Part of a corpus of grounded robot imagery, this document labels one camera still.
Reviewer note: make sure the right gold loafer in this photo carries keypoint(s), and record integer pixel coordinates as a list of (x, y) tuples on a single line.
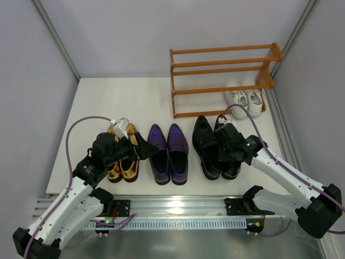
[(130, 169)]

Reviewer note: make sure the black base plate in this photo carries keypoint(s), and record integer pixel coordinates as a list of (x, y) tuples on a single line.
[(241, 207), (119, 208)]

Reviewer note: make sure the aluminium mounting rail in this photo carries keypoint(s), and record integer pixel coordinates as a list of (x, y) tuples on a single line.
[(178, 206)]

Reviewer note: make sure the orange wooden shoe shelf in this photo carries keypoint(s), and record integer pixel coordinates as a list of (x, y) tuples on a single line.
[(219, 70)]

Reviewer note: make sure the right aluminium corner post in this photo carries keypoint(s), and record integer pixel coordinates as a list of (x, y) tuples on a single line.
[(300, 18)]

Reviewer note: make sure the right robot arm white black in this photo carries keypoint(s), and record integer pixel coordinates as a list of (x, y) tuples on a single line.
[(314, 206)]

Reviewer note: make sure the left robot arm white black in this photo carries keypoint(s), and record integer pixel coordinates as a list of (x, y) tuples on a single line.
[(81, 200)]

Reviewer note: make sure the slotted grey cable duct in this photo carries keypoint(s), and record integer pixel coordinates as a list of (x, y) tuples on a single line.
[(186, 224)]

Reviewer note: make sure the left purple loafer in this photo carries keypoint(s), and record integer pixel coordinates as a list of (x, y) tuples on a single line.
[(160, 161)]

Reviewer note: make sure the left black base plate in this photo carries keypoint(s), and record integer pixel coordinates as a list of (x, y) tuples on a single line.
[(119, 208)]

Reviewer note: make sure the gold loafer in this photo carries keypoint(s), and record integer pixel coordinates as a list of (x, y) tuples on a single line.
[(114, 174), (130, 169)]

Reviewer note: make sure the left gold loafer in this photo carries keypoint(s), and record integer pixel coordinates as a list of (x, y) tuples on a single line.
[(114, 174)]

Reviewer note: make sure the aluminium corner post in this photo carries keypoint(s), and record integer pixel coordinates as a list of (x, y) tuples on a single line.
[(55, 37), (300, 18)]

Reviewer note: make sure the purple loafer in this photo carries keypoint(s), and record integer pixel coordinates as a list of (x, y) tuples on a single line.
[(178, 151), (160, 161)]

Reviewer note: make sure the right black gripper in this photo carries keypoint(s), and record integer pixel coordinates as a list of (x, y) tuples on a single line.
[(225, 135)]

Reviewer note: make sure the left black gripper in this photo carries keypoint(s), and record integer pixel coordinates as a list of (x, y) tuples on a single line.
[(137, 147)]

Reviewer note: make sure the right purple loafer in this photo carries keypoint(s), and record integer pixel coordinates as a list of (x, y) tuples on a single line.
[(178, 151)]

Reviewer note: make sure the white sneaker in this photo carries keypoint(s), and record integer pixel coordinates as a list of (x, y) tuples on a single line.
[(236, 98), (254, 102)]

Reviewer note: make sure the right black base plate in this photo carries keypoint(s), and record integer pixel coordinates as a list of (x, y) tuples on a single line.
[(241, 207)]

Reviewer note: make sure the left aluminium corner post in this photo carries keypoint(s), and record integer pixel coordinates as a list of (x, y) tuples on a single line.
[(55, 37)]

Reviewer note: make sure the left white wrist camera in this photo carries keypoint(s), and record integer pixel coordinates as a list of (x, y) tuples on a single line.
[(120, 127)]

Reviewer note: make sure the black patent loafer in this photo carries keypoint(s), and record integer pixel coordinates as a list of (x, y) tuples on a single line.
[(206, 146), (229, 169)]

